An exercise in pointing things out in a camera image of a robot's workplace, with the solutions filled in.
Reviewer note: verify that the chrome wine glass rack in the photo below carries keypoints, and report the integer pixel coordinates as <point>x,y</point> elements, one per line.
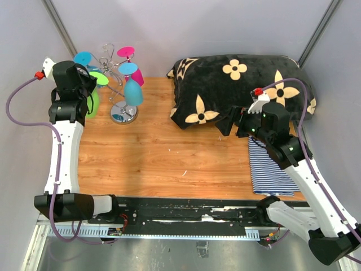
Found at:
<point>121,112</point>

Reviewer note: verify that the black floral pillow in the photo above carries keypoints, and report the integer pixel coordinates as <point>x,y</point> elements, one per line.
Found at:
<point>206,87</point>

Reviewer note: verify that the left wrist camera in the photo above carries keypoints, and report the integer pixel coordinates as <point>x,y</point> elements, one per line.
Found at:
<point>47,70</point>

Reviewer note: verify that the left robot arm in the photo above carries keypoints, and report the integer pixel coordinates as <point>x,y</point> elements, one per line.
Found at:
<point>71,100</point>

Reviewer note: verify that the pink wine glass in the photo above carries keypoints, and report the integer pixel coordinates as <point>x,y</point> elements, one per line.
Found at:
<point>127,68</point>

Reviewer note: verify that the green wine glass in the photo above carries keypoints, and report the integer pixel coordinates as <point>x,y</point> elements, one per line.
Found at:
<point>93,100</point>

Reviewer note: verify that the blue striped cloth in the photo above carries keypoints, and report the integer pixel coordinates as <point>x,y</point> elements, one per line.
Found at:
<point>266,176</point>

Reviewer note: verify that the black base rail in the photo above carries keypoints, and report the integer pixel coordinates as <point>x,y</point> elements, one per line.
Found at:
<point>188,218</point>

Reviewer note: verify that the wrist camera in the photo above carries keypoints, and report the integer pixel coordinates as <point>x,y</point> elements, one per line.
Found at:
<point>260,98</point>
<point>47,70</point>

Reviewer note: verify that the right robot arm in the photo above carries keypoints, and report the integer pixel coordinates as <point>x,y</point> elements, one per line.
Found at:
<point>333,233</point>

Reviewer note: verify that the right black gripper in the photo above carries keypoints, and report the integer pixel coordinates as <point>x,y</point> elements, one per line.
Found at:
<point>238,115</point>

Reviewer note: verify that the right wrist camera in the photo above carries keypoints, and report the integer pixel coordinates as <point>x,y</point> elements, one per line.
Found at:
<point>260,98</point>

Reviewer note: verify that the light blue wine glass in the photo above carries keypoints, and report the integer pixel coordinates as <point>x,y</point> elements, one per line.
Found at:
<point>133,93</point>

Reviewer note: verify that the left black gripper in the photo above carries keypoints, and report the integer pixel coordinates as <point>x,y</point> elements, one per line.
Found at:
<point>91,81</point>

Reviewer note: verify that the dark blue wine glass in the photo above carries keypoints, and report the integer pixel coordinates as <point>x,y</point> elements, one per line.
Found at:
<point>84,58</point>

